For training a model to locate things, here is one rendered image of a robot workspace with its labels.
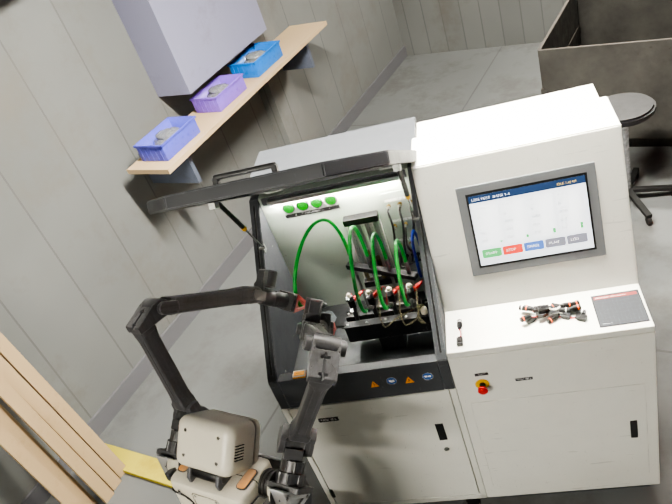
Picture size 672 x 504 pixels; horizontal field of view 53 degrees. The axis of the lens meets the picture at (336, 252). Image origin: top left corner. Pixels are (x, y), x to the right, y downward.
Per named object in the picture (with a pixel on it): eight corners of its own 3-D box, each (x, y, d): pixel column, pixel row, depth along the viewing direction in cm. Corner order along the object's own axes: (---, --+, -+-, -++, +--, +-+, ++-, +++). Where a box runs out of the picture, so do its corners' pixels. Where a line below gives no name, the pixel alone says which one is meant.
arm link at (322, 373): (304, 370, 166) (344, 377, 167) (308, 327, 175) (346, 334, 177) (275, 457, 197) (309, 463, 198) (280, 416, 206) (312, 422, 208)
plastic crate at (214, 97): (222, 89, 460) (216, 75, 454) (249, 87, 449) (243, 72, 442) (195, 114, 439) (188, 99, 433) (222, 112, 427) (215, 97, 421)
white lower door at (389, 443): (336, 506, 309) (287, 410, 270) (337, 502, 311) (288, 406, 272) (479, 495, 292) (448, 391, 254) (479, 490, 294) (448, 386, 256)
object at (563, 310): (521, 331, 240) (519, 320, 237) (518, 311, 249) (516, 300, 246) (588, 322, 235) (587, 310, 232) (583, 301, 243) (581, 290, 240)
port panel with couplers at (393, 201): (397, 259, 283) (378, 198, 265) (397, 254, 285) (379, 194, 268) (428, 254, 279) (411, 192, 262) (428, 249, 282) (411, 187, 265)
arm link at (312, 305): (296, 334, 212) (323, 339, 213) (303, 298, 212) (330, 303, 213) (293, 330, 223) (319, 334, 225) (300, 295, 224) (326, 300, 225)
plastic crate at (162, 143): (174, 132, 425) (166, 116, 418) (202, 131, 413) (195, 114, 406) (140, 162, 403) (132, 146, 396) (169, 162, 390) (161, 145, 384)
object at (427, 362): (290, 408, 270) (277, 382, 261) (292, 400, 274) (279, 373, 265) (445, 390, 254) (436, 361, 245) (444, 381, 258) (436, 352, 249)
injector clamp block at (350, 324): (354, 354, 278) (344, 328, 269) (356, 337, 286) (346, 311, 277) (436, 343, 269) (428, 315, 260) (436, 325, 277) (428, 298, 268)
